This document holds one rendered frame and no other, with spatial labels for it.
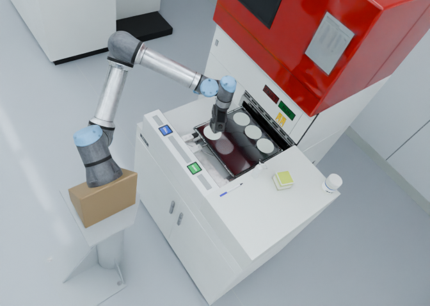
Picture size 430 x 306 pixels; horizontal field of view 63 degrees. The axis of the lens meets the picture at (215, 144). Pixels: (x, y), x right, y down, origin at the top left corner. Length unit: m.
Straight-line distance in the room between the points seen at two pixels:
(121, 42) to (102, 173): 0.53
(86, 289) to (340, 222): 1.96
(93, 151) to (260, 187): 0.79
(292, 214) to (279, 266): 1.02
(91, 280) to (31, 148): 1.11
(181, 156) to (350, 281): 1.72
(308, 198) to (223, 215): 0.45
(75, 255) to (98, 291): 0.28
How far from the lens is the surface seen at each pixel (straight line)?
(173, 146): 1.74
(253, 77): 2.02
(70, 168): 2.81
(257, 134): 2.00
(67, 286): 2.46
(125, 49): 1.45
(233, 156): 1.86
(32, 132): 3.05
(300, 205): 1.76
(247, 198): 1.67
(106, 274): 2.45
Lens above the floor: 2.37
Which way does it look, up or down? 52 degrees down
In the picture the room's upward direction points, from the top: 20 degrees clockwise
